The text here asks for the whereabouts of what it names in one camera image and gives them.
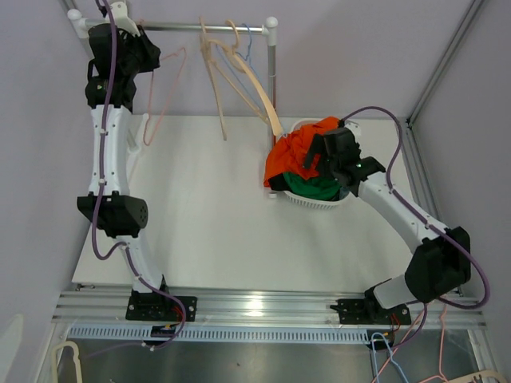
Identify orange t shirt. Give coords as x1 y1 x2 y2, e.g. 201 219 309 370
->
263 116 339 188

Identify green t shirt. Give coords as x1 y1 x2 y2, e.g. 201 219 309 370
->
283 172 349 201

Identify beige wooden hanger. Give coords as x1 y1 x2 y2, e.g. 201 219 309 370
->
207 19 284 138
199 16 228 141

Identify pink wire hanger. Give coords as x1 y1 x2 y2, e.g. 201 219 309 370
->
141 31 188 148

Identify blue wire hanger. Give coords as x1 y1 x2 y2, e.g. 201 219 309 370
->
215 23 256 85

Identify black t shirt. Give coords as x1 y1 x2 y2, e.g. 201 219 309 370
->
267 173 290 192

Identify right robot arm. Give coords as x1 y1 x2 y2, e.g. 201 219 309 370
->
303 127 471 323

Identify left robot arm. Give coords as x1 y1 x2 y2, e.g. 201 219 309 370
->
77 22 172 320

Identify blue hanger on floor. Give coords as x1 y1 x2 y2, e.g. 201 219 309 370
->
370 333 412 383

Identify pink hanger on floor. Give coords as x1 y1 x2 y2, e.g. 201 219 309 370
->
374 306 450 383

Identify beige hanger on floor left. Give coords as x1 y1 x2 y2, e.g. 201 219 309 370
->
50 341 85 383

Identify white plastic basket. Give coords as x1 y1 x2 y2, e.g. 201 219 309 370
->
283 119 349 210

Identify metal clothes rack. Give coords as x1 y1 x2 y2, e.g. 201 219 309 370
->
65 9 278 199

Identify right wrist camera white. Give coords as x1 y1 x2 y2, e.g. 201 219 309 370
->
344 120 362 139

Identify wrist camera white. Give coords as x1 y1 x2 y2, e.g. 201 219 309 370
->
96 1 141 37
344 120 362 139

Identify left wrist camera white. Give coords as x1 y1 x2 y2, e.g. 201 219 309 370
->
96 1 141 37

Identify aluminium frame post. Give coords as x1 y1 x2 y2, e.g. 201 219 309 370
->
406 0 488 125

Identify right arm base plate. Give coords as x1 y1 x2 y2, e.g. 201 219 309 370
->
330 298 412 326

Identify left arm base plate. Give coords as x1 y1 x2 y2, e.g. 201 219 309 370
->
125 290 198 322

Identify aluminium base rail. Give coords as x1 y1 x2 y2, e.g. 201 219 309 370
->
50 283 486 345

